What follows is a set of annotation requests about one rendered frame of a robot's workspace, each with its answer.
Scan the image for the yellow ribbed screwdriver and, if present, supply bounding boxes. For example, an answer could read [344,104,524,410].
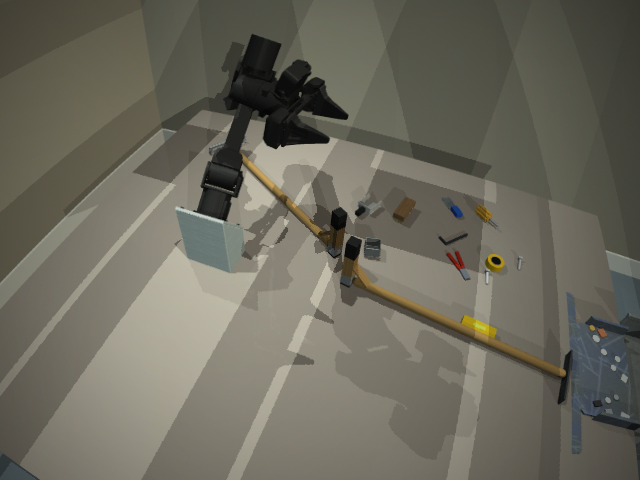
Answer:
[475,205,499,227]

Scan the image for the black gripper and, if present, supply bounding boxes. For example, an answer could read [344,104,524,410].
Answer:
[254,77,349,149]

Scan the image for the long wooden-handled rake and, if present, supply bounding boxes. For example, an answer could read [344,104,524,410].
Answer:
[239,151,348,258]

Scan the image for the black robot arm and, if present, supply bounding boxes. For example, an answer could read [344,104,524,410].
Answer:
[193,34,312,221]

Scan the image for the long wooden scraper with black blade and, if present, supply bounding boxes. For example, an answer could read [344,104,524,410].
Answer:
[340,236,573,405]

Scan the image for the red-handled pliers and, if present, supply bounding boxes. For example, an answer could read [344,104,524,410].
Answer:
[447,252,470,280]

